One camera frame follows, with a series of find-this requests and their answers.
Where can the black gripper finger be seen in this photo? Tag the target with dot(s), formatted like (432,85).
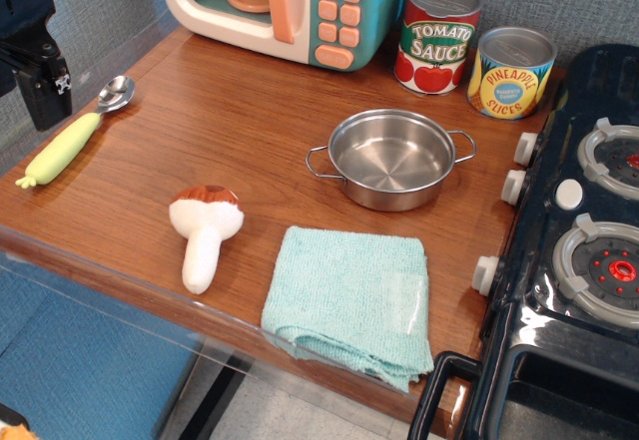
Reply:
(40,72)

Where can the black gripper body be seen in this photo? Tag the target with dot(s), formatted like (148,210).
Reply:
(22,1)

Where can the plush mushroom toy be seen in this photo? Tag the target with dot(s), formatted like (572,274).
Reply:
(205,216)

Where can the toy microwave teal and cream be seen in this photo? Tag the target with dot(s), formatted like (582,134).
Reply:
(341,35)

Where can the small steel pot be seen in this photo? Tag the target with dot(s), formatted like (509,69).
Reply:
(390,160)

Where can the orange plush object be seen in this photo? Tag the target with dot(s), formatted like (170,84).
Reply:
(17,432)

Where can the tomato sauce can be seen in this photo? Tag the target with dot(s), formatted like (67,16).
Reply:
(434,43)

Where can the light blue folded towel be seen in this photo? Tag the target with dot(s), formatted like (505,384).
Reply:
(359,300)

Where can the pineapple slices can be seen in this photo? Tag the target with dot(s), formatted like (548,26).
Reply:
(511,69)

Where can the black toy stove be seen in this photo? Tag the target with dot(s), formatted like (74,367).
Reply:
(559,337)

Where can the spoon with green handle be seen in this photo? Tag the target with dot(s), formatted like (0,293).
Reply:
(66,146)

